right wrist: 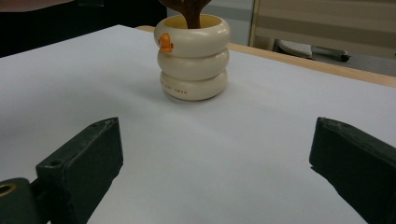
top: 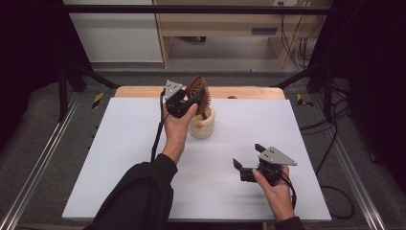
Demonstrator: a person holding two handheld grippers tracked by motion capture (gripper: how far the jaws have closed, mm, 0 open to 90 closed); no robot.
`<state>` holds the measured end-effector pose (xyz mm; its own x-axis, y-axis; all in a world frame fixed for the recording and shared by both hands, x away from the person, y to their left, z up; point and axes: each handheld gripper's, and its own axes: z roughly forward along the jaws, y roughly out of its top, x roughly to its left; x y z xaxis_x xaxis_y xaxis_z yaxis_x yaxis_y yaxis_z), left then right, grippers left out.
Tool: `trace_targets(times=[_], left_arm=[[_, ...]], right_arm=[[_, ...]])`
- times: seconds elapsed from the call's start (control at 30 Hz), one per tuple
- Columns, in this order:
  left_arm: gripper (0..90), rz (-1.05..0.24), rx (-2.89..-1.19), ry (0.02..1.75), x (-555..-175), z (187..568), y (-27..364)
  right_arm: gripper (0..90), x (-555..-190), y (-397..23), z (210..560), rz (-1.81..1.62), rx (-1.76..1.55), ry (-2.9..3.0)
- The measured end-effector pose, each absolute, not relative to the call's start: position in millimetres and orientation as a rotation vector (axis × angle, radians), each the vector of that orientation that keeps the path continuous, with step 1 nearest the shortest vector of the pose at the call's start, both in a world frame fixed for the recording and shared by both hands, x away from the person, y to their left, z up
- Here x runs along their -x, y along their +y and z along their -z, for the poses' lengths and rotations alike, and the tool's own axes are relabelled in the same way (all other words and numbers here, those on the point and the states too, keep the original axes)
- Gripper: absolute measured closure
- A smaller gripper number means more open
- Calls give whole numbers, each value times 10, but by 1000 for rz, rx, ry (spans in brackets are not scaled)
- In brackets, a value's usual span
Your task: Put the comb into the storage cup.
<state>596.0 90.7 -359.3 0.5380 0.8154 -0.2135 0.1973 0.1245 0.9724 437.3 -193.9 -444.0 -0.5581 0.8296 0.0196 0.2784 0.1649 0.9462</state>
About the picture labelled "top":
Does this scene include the black metal stand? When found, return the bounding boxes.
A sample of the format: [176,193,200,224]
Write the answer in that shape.
[271,61,335,123]
[57,60,120,123]

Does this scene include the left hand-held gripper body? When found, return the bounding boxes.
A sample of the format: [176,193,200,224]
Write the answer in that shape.
[164,80,196,119]

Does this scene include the black horizontal bar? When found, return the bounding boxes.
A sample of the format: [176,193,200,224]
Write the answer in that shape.
[63,4,333,15]

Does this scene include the yellow black tape strip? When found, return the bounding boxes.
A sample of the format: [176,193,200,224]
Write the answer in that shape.
[91,92,105,109]
[296,93,315,108]

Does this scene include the white table mat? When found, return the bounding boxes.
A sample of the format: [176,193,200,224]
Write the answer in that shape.
[61,97,332,223]

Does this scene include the person's left hand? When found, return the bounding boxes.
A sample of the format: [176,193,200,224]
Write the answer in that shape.
[162,103,199,165]

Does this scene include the aluminium rail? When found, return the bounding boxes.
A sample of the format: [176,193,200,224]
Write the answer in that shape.
[309,95,388,230]
[0,95,81,230]

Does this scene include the hanging cables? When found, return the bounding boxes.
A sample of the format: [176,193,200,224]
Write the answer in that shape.
[279,0,328,70]

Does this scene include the white cabinet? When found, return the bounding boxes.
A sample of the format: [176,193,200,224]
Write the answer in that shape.
[62,0,164,63]

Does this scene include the person's right hand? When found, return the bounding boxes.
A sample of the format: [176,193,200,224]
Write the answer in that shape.
[252,166,296,223]

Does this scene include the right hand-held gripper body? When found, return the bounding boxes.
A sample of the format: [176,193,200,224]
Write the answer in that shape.
[239,146,298,187]

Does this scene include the brown wooden hairbrush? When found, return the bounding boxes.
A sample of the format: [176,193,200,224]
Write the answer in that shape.
[185,75,212,121]

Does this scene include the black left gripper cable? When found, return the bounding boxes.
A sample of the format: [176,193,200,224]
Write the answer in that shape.
[150,88,168,163]

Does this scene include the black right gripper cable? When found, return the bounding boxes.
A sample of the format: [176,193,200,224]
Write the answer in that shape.
[281,173,355,220]

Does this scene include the wooden desk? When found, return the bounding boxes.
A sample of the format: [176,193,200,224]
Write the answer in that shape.
[152,0,333,69]

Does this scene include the black curtain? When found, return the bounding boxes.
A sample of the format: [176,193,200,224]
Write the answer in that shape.
[0,0,94,148]
[309,0,406,188]

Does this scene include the black floor cables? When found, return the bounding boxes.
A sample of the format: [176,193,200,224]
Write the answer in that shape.
[299,80,352,176]

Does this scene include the cream ceramic cup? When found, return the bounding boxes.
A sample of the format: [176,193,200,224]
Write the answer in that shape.
[187,106,215,140]

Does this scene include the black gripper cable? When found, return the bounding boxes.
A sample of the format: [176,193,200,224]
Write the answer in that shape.
[281,173,355,220]
[150,88,168,163]

